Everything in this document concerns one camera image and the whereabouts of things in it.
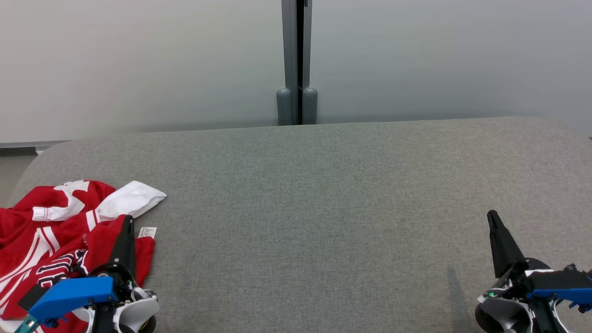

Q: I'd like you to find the red basketball jersey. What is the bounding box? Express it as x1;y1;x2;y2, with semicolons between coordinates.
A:
0;180;167;333

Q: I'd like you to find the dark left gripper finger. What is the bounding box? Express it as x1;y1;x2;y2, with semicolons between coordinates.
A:
110;215;136;278

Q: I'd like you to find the grey partition post with feet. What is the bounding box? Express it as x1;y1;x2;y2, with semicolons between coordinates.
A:
276;0;319;126

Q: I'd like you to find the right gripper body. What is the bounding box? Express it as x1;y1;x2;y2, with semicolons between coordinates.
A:
475;258;569;333

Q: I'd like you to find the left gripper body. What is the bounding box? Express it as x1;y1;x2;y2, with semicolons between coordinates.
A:
92;263;160;333

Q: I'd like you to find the grey partition bottom rail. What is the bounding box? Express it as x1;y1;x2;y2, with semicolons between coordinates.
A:
0;140;70;155

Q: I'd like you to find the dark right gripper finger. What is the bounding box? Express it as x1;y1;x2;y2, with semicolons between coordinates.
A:
487;210;528;278

